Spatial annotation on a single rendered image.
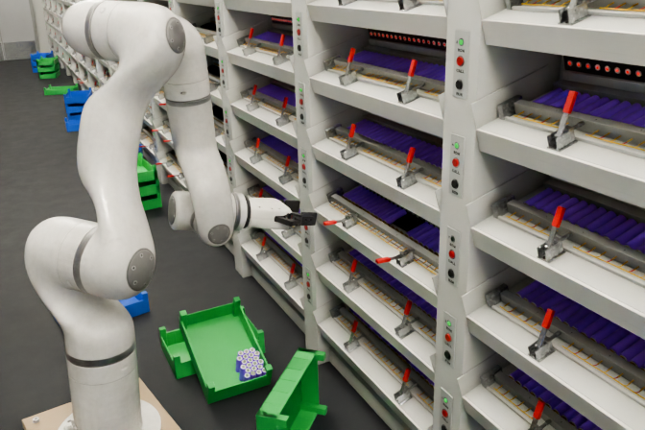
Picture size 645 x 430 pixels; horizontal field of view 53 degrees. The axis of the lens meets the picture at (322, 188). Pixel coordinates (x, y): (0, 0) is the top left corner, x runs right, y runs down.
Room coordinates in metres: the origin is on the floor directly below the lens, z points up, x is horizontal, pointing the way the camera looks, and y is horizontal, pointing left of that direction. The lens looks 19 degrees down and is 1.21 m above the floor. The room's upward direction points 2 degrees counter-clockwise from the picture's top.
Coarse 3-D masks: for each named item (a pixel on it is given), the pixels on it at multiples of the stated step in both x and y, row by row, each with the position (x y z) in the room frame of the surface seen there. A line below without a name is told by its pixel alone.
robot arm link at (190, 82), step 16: (96, 0) 1.13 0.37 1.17; (64, 16) 1.13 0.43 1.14; (80, 16) 1.10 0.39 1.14; (64, 32) 1.12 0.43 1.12; (80, 32) 1.10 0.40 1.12; (192, 32) 1.24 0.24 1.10; (80, 48) 1.11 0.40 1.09; (192, 48) 1.22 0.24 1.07; (192, 64) 1.23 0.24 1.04; (176, 80) 1.23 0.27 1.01; (192, 80) 1.23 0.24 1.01; (208, 80) 1.28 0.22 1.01; (176, 96) 1.23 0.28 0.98; (192, 96) 1.23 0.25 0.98
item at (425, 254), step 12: (348, 204) 1.68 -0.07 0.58; (360, 216) 1.61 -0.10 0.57; (372, 216) 1.58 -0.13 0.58; (384, 228) 1.50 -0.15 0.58; (384, 240) 1.48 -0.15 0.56; (396, 240) 1.45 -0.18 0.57; (408, 240) 1.42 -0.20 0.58; (420, 252) 1.36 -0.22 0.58; (432, 252) 1.35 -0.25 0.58; (420, 264) 1.34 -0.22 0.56; (432, 264) 1.32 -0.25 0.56
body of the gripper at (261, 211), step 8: (248, 200) 1.34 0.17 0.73; (256, 200) 1.38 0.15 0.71; (264, 200) 1.39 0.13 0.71; (272, 200) 1.40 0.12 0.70; (248, 208) 1.33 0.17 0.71; (256, 208) 1.32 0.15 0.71; (264, 208) 1.33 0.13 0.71; (272, 208) 1.34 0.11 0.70; (280, 208) 1.35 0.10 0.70; (288, 208) 1.36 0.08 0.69; (248, 216) 1.32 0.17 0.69; (256, 216) 1.32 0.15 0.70; (264, 216) 1.32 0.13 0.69; (272, 216) 1.33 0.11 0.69; (248, 224) 1.32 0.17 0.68; (256, 224) 1.32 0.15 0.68; (264, 224) 1.32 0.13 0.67; (272, 224) 1.33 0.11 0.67; (280, 224) 1.34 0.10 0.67
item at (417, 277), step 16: (320, 192) 1.77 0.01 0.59; (336, 192) 1.78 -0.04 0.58; (320, 208) 1.75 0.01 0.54; (336, 224) 1.64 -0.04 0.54; (432, 224) 1.51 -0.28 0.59; (352, 240) 1.56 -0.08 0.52; (368, 240) 1.51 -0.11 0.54; (368, 256) 1.50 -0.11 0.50; (384, 256) 1.42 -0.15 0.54; (400, 272) 1.35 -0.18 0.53; (416, 272) 1.33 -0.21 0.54; (416, 288) 1.30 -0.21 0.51; (432, 288) 1.25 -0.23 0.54; (432, 304) 1.26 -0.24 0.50
